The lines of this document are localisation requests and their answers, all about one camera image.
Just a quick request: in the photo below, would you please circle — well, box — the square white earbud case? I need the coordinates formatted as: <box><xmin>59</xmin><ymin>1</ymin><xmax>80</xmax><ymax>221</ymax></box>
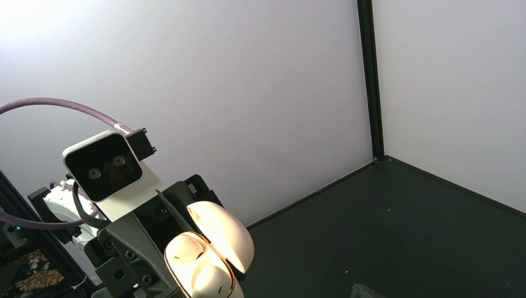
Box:
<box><xmin>164</xmin><ymin>201</ymin><xmax>254</xmax><ymax>297</ymax></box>

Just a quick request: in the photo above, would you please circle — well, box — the white stem earbud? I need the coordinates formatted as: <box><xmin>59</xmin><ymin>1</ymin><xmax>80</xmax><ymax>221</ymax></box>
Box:
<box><xmin>190</xmin><ymin>264</ymin><xmax>236</xmax><ymax>297</ymax></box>
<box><xmin>165</xmin><ymin>234</ymin><xmax>204</xmax><ymax>264</ymax></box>

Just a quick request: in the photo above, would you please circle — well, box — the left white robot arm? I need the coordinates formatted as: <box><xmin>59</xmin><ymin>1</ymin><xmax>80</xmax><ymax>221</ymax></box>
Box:
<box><xmin>29</xmin><ymin>174</ymin><xmax>221</xmax><ymax>297</ymax></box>

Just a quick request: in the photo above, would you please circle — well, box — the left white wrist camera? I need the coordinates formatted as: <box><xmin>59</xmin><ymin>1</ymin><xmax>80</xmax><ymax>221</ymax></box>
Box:
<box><xmin>63</xmin><ymin>128</ymin><xmax>167</xmax><ymax>222</ymax></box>

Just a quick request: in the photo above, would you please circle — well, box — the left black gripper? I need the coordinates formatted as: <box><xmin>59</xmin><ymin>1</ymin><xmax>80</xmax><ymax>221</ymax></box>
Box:
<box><xmin>84</xmin><ymin>174</ymin><xmax>225</xmax><ymax>298</ymax></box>

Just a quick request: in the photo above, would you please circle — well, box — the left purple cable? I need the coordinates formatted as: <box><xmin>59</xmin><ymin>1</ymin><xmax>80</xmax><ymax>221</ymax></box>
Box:
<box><xmin>0</xmin><ymin>97</ymin><xmax>135</xmax><ymax>231</ymax></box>

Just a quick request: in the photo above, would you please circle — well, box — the left black frame post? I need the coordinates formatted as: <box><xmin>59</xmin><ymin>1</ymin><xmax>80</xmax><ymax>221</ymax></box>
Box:
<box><xmin>357</xmin><ymin>0</ymin><xmax>385</xmax><ymax>161</ymax></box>

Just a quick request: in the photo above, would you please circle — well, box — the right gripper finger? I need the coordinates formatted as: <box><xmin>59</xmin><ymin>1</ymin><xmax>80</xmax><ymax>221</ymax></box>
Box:
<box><xmin>350</xmin><ymin>284</ymin><xmax>385</xmax><ymax>298</ymax></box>

